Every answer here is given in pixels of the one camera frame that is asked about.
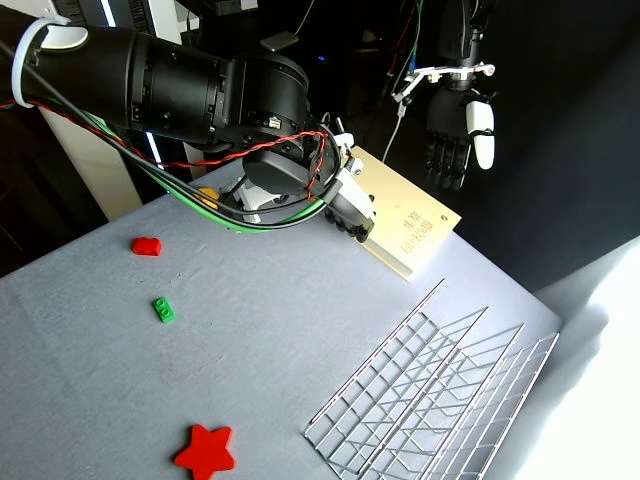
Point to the beige hardcover book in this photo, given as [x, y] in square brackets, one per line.
[415, 225]

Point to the orange toy block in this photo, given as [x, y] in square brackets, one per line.
[209, 196]

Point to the small grey flat box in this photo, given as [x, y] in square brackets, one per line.
[279, 41]

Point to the grey tablecloth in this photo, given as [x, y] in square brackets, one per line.
[225, 350]

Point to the red toy block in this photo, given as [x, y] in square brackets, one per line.
[146, 246]

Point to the green toy block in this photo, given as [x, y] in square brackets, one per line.
[164, 310]

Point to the red star toy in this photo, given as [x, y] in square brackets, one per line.
[205, 452]

